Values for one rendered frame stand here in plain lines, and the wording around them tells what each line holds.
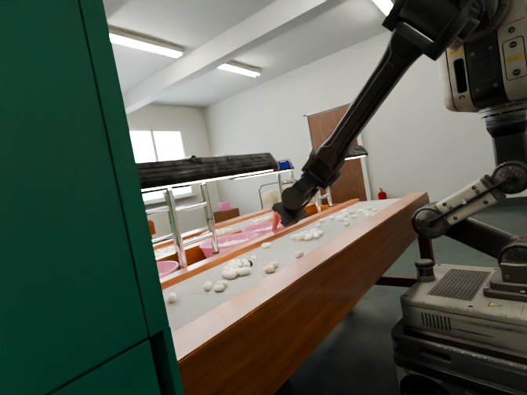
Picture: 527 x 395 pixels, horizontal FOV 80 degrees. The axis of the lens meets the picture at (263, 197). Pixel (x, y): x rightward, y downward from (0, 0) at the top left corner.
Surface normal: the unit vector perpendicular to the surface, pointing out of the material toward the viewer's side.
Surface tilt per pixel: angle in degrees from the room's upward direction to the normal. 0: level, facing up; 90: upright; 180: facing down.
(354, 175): 90
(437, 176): 90
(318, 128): 90
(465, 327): 90
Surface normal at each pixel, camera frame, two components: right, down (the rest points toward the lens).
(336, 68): -0.59, 0.15
